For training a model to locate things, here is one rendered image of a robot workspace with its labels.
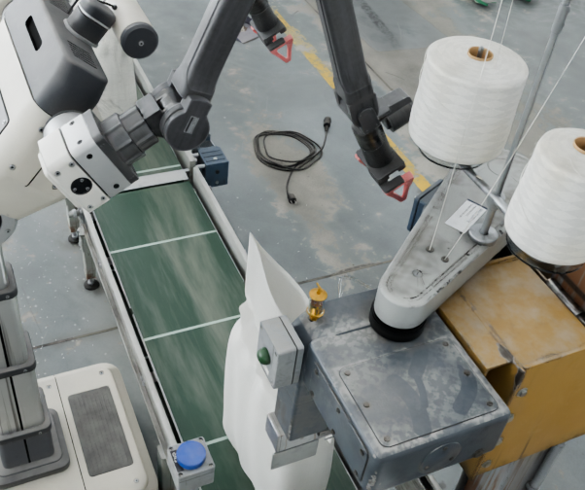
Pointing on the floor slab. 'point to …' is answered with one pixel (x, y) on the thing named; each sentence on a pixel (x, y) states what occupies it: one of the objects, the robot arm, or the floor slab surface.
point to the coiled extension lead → (291, 160)
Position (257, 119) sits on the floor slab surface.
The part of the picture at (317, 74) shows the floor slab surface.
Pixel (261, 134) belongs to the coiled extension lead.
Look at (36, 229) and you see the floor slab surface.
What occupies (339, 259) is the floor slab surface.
